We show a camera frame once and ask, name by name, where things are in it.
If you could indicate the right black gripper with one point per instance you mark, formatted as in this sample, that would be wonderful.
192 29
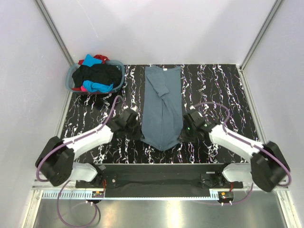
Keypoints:
183 137

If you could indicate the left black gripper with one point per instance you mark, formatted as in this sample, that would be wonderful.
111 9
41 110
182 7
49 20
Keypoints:
139 135

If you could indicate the grey blue t shirt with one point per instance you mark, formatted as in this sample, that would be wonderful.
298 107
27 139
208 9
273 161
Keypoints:
162 120

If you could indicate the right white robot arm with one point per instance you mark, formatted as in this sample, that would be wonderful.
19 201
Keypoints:
265 164

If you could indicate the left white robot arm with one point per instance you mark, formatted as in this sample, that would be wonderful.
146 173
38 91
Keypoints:
57 161

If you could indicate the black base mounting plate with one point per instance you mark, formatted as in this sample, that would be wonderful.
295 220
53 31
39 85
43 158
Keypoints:
162 180

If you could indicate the pink garment in basket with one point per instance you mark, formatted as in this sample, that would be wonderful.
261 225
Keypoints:
83 89

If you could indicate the black t shirt in basket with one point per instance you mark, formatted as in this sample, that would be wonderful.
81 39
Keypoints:
112 71

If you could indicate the red t shirt in basket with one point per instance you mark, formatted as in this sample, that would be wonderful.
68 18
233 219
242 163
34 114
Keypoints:
101 57

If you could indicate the cyan t shirt in basket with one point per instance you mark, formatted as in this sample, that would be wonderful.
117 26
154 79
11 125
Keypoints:
97 86

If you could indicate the teal plastic laundry basket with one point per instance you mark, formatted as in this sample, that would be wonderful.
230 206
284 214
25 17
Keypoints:
69 83

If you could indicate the aluminium frame rail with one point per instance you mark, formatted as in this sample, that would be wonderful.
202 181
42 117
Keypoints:
164 182

